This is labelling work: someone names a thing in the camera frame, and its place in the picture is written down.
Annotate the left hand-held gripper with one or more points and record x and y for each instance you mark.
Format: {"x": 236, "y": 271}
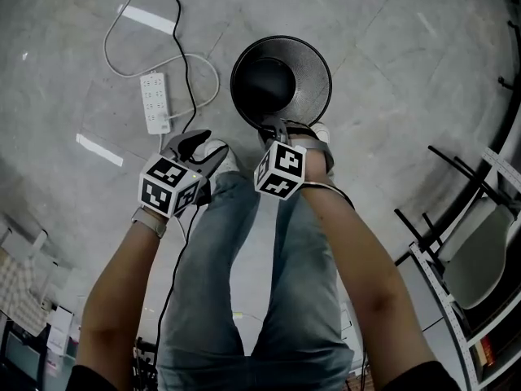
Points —
{"x": 163, "y": 177}

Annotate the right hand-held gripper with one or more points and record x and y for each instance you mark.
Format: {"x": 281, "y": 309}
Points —
{"x": 285, "y": 165}

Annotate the black mesh waste bin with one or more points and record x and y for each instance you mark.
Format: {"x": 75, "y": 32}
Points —
{"x": 309, "y": 84}

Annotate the person's left forearm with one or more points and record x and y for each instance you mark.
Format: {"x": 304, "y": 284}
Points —
{"x": 118, "y": 291}

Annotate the person's right forearm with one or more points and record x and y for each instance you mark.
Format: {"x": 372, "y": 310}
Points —
{"x": 358, "y": 267}

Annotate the person's left white shoe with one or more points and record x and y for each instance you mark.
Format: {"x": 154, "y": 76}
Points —
{"x": 228, "y": 163}

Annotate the person's white shoe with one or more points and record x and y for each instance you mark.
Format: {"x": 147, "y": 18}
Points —
{"x": 228, "y": 163}
{"x": 321, "y": 130}

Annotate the person's right white shoe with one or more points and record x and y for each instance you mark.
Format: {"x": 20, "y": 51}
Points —
{"x": 321, "y": 130}

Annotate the white power strip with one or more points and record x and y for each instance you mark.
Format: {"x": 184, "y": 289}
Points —
{"x": 154, "y": 100}

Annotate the person's blue jeans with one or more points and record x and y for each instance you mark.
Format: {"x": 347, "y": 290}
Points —
{"x": 293, "y": 279}

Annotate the checkered cloth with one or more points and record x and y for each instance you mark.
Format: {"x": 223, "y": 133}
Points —
{"x": 20, "y": 287}

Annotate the white perforated rack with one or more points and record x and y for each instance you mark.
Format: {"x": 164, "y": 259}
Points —
{"x": 437, "y": 295}

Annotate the black metal stand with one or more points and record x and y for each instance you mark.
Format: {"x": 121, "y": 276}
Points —
{"x": 504, "y": 82}

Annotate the grey folding chair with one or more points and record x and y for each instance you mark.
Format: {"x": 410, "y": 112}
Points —
{"x": 480, "y": 267}

